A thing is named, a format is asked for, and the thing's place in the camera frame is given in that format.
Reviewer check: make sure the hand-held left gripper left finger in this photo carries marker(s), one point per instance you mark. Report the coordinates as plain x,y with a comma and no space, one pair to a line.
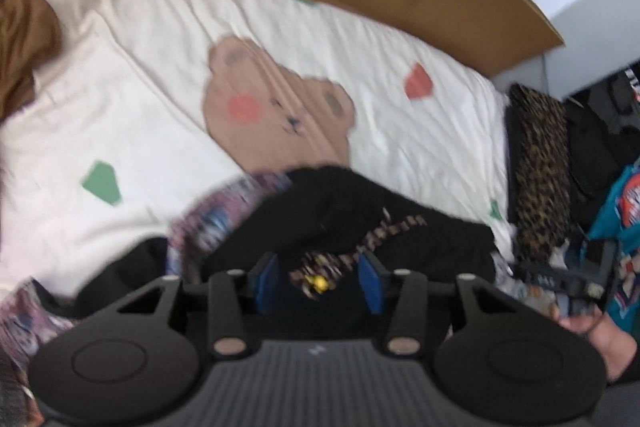
266,282

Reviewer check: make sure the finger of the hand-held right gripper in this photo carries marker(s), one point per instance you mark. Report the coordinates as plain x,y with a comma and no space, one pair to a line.
545,276

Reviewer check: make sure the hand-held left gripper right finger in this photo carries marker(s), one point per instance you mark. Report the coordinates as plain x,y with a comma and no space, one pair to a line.
372,284

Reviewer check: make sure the purple floral patterned garment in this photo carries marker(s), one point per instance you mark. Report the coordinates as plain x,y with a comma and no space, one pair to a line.
215,222

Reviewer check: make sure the person's right forearm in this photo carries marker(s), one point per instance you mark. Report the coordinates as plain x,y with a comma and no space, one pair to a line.
617,347

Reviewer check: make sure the pile of black clothes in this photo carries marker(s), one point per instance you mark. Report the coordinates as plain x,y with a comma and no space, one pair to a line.
605,147

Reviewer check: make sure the person's right hand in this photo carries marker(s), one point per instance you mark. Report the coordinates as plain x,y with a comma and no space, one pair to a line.
580,324

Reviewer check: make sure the teal cartoon printed blanket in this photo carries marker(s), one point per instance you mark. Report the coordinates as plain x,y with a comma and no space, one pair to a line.
627,217

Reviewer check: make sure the leopard print garment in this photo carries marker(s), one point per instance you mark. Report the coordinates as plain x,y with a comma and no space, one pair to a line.
542,167

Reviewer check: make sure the cream bear printed blanket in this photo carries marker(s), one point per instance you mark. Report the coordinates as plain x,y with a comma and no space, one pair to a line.
150,97

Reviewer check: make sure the brown garment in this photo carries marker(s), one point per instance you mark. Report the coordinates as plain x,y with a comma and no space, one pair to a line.
22,47

